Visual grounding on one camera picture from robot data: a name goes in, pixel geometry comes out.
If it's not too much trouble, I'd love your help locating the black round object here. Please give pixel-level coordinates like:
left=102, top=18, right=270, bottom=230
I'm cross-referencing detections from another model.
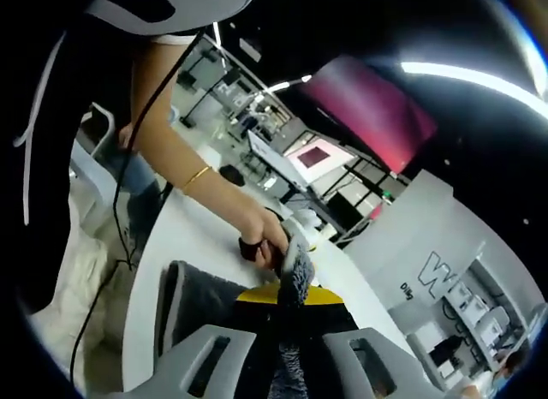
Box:
left=219, top=164, right=247, bottom=188

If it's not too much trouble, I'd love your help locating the person's left hand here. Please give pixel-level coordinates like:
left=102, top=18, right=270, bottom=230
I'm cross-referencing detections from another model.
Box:
left=241, top=207, right=293, bottom=273

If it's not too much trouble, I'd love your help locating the grey metal shelf rack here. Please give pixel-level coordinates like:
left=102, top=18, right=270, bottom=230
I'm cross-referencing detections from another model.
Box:
left=426, top=259, right=530, bottom=377

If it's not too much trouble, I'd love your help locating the ceiling light strip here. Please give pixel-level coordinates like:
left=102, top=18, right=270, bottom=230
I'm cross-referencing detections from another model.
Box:
left=399, top=60, right=548, bottom=114

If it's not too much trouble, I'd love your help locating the person's jeans leg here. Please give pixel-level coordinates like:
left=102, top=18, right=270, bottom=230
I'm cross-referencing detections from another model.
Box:
left=114, top=152, right=173, bottom=204

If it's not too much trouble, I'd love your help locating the white cloth bag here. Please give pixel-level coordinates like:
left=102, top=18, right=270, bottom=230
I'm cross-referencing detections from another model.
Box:
left=24, top=234, right=132, bottom=377

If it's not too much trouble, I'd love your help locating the gold bracelet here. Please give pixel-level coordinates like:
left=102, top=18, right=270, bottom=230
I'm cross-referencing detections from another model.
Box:
left=181, top=164, right=214, bottom=194

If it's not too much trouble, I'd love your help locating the row of white storage boxes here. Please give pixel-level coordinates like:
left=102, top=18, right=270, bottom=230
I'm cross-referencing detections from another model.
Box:
left=444, top=282, right=515, bottom=358

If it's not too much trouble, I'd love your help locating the hanging red screen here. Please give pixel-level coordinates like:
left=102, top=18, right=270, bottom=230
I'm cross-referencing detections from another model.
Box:
left=298, top=55, right=438, bottom=176

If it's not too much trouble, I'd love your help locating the white lanyard cord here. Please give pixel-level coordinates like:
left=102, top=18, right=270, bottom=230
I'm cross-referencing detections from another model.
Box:
left=12, top=29, right=69, bottom=227

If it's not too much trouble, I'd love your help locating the grey towel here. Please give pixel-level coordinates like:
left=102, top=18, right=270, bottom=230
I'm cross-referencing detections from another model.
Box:
left=158, top=243, right=319, bottom=399

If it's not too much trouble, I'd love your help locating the black device cable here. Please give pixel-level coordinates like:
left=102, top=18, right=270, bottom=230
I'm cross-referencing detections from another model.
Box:
left=69, top=29, right=207, bottom=385

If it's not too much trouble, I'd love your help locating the white chest-worn device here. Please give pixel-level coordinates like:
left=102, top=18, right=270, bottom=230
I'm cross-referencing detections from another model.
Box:
left=84, top=0, right=263, bottom=37

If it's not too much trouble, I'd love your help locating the white chair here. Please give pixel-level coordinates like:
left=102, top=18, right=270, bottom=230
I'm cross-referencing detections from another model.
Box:
left=69, top=102, right=126, bottom=214

